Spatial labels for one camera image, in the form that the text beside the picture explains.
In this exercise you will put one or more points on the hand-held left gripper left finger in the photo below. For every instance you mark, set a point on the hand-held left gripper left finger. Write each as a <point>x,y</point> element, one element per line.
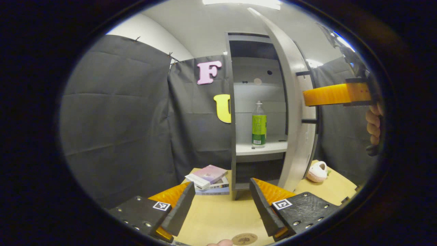
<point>181,212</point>

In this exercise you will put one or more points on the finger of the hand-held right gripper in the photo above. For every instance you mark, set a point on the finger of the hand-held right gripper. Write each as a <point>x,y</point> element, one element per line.
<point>334,95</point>

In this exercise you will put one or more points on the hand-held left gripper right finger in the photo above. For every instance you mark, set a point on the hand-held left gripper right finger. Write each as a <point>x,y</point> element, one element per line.
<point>264,212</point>

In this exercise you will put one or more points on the round brown coaster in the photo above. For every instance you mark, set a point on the round brown coaster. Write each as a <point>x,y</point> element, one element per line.
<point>244,239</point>

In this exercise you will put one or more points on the beige cabinet door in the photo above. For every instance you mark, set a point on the beige cabinet door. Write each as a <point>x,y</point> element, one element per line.
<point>294,143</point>

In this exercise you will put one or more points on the green label clear bottle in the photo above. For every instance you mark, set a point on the green label clear bottle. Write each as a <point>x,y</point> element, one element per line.
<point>259,126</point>

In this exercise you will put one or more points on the white cabinet shelf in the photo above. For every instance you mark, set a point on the white cabinet shelf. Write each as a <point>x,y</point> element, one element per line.
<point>275,147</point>

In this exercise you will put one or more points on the ceiling light panel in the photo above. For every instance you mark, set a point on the ceiling light panel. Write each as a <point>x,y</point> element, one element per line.
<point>343,41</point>
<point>242,2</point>

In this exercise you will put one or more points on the white book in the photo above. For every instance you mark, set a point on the white book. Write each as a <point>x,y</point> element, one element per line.
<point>222,184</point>

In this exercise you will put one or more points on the pink plush toy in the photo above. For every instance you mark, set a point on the pink plush toy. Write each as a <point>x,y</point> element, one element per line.
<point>317,172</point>

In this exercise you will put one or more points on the black backdrop cloth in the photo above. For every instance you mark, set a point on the black backdrop cloth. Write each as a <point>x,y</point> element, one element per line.
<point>112,119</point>

